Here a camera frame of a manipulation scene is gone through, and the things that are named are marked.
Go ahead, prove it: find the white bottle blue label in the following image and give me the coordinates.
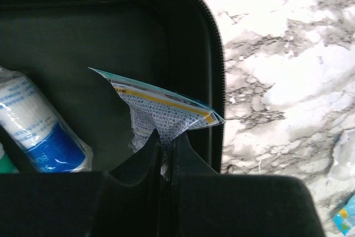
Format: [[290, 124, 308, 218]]
[[1, 68, 93, 173]]

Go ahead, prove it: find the clear bottle green label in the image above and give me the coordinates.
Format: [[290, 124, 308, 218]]
[[0, 143, 18, 174]]

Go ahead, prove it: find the small teal clear pouch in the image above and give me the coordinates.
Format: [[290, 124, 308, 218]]
[[90, 69, 224, 170]]

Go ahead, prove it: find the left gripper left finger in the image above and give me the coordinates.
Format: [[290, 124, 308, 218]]
[[91, 130, 161, 236]]

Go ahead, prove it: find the red black medicine case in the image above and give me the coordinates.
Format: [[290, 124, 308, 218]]
[[1, 0, 225, 171]]

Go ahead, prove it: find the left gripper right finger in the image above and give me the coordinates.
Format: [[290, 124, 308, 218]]
[[170, 134, 217, 236]]

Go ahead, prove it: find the blue yellow plaster pack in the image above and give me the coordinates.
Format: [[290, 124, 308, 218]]
[[333, 195, 354, 236]]

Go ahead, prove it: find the white gauze clear bag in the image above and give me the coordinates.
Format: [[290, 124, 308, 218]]
[[328, 129, 354, 181]]

